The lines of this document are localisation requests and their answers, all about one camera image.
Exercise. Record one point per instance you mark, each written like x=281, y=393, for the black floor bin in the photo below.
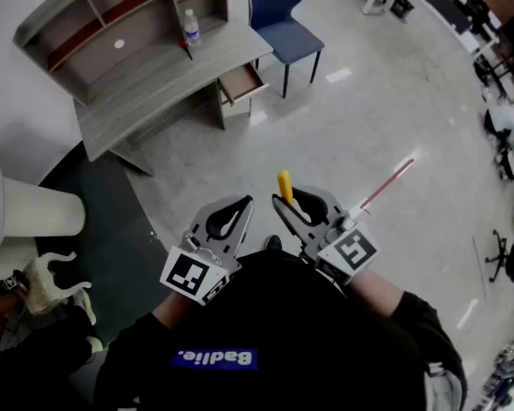
x=402, y=7

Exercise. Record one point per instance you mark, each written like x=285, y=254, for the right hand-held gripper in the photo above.
x=353, y=251

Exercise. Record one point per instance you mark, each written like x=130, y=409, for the black office chair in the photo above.
x=499, y=255

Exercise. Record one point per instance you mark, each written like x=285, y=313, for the clear plastic water bottle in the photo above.
x=192, y=30

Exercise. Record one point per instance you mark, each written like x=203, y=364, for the person's left forearm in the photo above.
x=171, y=311

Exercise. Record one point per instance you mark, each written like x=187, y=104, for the white curved plastic piece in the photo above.
x=68, y=289

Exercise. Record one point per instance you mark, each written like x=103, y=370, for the person's black shirt torso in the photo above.
x=282, y=315

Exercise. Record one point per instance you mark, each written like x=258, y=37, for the red floor tape line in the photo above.
x=387, y=184

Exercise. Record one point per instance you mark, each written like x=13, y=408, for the blue chair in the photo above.
x=282, y=37

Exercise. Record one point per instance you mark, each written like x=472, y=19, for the grey wooden desk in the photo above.
x=154, y=97

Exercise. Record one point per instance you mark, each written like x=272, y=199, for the person's right forearm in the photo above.
x=372, y=291

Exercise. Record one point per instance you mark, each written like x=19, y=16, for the wooden desk drawer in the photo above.
x=242, y=81

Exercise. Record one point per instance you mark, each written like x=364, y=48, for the grey shoulder bag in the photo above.
x=443, y=390

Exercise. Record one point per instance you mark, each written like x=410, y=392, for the dark floor mat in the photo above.
x=111, y=229

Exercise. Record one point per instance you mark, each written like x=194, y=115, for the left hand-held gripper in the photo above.
x=184, y=274

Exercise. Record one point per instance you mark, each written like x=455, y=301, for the cream foam block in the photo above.
x=38, y=289

